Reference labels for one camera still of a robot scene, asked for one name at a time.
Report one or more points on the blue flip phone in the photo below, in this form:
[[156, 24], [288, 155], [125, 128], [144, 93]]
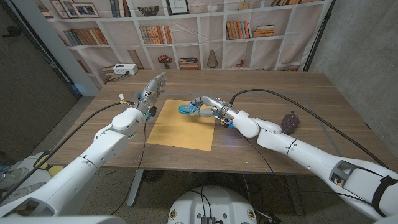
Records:
[[186, 109]]

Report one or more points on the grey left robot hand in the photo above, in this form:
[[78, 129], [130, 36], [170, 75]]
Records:
[[152, 91]]

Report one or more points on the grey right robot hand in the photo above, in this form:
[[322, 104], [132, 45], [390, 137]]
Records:
[[217, 106]]

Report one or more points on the black backdrop stand pole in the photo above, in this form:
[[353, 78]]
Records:
[[311, 57]]

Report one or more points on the purple toy grape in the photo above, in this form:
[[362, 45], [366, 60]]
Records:
[[289, 123]]

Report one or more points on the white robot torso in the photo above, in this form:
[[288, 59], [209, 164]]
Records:
[[214, 202]]

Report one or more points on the grey table leg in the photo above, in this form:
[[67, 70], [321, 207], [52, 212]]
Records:
[[135, 189], [295, 196]]

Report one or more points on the grey sneaker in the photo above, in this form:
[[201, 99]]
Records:
[[12, 178], [21, 191]]

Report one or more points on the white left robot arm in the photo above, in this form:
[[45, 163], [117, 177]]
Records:
[[90, 161]]

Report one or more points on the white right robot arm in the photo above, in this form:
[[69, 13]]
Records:
[[311, 155]]

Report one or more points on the white power strip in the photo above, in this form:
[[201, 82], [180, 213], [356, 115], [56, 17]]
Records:
[[125, 68]]

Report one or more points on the yellow felt sheet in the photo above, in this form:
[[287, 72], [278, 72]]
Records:
[[180, 132]]

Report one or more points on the yellow black floor object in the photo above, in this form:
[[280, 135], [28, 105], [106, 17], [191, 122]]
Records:
[[51, 170]]

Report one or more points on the printed bookshelf backdrop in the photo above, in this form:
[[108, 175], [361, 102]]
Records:
[[211, 34]]

